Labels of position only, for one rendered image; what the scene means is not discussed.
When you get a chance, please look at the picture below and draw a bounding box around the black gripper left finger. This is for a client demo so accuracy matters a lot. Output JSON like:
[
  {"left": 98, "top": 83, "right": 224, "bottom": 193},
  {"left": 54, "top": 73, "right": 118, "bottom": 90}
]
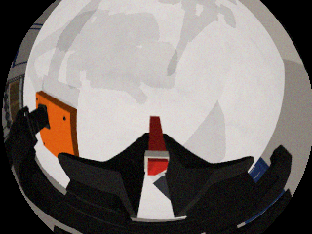
[{"left": 58, "top": 133, "right": 149, "bottom": 218}]

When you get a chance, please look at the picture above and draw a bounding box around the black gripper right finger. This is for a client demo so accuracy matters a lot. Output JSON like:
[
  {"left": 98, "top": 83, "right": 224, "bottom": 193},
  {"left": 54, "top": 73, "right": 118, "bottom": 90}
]
[{"left": 164, "top": 134, "right": 254, "bottom": 218}]

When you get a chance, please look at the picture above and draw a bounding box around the red peg with white band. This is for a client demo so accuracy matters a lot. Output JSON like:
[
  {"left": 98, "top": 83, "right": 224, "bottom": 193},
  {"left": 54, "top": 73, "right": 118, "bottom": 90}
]
[{"left": 144, "top": 116, "right": 169, "bottom": 176}]

